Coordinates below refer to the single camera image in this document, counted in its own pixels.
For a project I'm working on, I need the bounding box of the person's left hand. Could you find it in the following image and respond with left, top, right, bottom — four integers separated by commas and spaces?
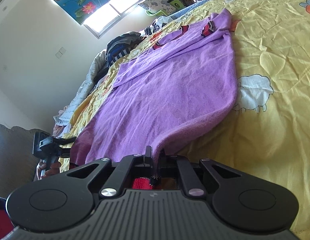
36, 161, 62, 181

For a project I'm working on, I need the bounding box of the blue knit blanket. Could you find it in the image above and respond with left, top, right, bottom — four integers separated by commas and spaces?
167, 0, 208, 21

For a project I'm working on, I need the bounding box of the green plastic chair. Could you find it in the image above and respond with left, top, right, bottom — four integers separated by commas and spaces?
145, 1, 186, 17

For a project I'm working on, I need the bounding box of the pile of dark striped clothes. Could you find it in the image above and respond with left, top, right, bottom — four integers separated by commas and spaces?
105, 31, 146, 68

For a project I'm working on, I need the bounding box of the dark wooden headboard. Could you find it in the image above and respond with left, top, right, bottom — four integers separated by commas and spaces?
0, 123, 52, 183

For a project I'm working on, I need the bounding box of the floral pillow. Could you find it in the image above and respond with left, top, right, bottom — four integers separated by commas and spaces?
137, 0, 171, 14

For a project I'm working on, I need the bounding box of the red cloth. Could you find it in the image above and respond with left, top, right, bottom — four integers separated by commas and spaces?
0, 197, 15, 240

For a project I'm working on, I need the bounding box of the purple knit sweater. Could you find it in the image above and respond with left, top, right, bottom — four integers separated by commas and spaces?
69, 8, 238, 188

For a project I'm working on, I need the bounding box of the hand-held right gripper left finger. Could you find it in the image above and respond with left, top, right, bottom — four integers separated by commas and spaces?
66, 145, 154, 197

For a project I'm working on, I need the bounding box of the crumpled white cloth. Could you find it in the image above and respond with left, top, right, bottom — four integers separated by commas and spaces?
151, 16, 171, 33

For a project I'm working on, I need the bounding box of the white quilt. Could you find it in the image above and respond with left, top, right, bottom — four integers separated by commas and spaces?
53, 49, 113, 132

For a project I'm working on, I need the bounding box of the window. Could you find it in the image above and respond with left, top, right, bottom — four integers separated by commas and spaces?
82, 0, 151, 40

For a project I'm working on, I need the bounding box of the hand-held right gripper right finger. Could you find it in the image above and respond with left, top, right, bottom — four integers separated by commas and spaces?
158, 152, 246, 198

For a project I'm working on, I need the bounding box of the yellow cartoon print bedsheet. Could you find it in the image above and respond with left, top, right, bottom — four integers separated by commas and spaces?
59, 0, 310, 232

